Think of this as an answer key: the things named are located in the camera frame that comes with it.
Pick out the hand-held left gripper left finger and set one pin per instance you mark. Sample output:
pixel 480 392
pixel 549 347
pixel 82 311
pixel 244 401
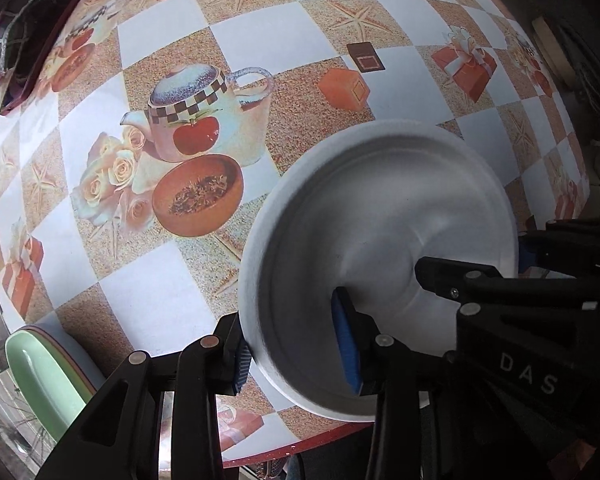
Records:
pixel 242 366

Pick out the printed tablecloth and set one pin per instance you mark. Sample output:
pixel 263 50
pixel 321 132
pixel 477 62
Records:
pixel 180 285

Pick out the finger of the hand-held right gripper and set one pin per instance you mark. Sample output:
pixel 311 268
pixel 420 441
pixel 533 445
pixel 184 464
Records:
pixel 570 240
pixel 445 280

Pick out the white round plate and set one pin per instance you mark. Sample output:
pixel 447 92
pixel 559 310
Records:
pixel 370 200

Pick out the dark plaid cloth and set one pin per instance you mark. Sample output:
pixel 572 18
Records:
pixel 35 10

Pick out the green glass plate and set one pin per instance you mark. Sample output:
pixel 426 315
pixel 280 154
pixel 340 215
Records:
pixel 40 385

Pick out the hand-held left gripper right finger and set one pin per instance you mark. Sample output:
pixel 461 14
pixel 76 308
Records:
pixel 345 345

